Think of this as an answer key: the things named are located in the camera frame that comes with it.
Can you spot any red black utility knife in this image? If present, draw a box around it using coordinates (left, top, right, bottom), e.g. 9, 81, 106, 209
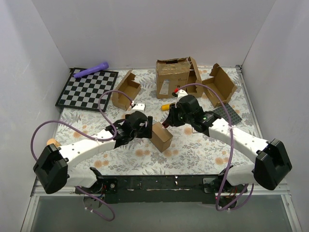
162, 122, 169, 128

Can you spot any small cardboard box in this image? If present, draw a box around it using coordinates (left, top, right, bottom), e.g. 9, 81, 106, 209
150, 122, 173, 152

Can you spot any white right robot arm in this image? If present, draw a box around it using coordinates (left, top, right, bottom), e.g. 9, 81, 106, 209
163, 90, 292, 192

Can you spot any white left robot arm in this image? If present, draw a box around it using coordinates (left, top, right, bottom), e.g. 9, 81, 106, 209
33, 111, 153, 194

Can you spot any open cardboard box left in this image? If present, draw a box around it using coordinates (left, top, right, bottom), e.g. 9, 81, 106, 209
112, 69, 141, 111

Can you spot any open cardboard box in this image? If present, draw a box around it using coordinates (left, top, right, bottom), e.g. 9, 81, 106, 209
112, 69, 141, 111
202, 63, 237, 104

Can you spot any tall taped cardboard box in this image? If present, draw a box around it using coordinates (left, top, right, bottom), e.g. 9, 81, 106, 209
156, 58, 190, 99

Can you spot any open cardboard box right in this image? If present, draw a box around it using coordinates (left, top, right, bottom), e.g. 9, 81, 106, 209
202, 63, 237, 104

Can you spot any yellow toothpaste tube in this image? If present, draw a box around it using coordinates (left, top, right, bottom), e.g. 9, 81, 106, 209
161, 104, 170, 111

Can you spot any floral table mat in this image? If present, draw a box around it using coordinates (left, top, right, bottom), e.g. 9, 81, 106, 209
54, 67, 261, 175

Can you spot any grey studded baseplate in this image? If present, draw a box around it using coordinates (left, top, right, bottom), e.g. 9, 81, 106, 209
213, 103, 242, 126

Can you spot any black white chessboard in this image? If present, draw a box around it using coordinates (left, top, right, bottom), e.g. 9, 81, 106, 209
55, 68, 118, 112

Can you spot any purple cylinder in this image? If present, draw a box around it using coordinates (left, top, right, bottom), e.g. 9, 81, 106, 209
73, 62, 109, 78

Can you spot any wooden cylinder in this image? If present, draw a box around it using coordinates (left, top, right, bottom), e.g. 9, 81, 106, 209
46, 138, 61, 147

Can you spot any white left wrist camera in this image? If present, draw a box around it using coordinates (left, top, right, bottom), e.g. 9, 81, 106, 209
131, 103, 146, 113

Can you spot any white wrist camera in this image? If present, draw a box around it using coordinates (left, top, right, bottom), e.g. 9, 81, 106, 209
131, 103, 146, 113
173, 89, 188, 103

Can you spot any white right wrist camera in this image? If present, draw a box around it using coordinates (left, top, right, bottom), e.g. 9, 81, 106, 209
173, 89, 188, 103

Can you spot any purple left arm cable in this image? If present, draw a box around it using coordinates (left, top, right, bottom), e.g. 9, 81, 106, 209
30, 90, 136, 221

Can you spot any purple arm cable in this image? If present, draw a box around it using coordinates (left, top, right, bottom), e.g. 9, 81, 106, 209
177, 83, 254, 212
30, 90, 136, 221

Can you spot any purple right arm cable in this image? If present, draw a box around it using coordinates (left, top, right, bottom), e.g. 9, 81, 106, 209
177, 83, 254, 212

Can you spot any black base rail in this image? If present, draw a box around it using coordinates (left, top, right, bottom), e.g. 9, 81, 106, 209
74, 174, 247, 205

